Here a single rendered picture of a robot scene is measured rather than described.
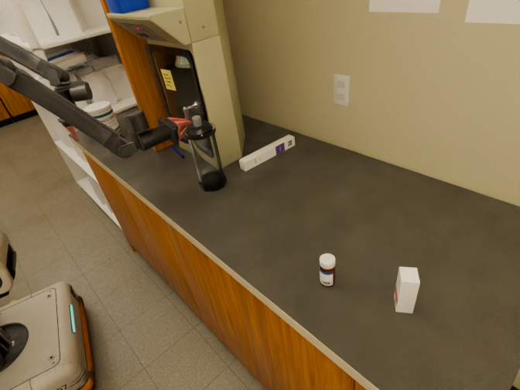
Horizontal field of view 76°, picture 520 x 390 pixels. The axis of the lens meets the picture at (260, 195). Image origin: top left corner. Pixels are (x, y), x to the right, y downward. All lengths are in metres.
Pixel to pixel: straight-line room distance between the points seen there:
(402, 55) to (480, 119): 0.29
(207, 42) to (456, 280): 0.99
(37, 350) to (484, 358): 1.75
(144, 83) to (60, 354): 1.25
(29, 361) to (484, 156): 1.96
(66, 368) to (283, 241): 1.21
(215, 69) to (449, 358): 1.04
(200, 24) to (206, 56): 0.10
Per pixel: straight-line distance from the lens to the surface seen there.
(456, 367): 0.81
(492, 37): 1.09
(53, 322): 2.03
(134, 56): 1.49
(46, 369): 1.88
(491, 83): 1.11
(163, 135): 1.20
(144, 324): 2.14
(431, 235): 1.03
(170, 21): 1.13
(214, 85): 1.23
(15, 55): 1.58
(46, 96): 1.18
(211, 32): 1.21
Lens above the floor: 1.63
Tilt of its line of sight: 36 degrees down
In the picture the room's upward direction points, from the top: 9 degrees counter-clockwise
